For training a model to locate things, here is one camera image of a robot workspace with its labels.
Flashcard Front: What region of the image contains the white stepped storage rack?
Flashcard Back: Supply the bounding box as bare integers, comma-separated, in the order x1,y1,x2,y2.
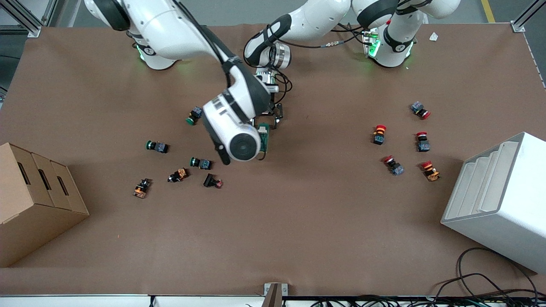
441,132,546,274

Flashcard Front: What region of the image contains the black switch with red lens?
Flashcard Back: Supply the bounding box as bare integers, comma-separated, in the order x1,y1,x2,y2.
203,173,224,189

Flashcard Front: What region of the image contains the black looped cable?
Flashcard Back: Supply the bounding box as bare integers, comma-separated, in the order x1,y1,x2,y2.
431,247,539,301

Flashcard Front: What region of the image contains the brown cardboard box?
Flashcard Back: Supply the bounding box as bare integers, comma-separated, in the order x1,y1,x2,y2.
0,142,90,268

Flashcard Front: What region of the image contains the metal bracket with wooden post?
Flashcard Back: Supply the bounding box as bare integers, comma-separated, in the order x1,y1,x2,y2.
261,282,288,307

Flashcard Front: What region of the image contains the black cable bundle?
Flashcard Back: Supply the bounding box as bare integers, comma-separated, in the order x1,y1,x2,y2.
309,293,546,307

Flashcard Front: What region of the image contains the brown paper table cover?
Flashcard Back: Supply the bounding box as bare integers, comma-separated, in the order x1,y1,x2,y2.
0,21,546,297

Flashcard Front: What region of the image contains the aluminium frame post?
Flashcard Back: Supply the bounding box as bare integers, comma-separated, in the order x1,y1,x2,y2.
511,0,546,33
0,0,58,38

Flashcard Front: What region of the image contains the white table edge rail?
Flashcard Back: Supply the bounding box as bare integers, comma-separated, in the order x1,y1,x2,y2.
0,294,267,307

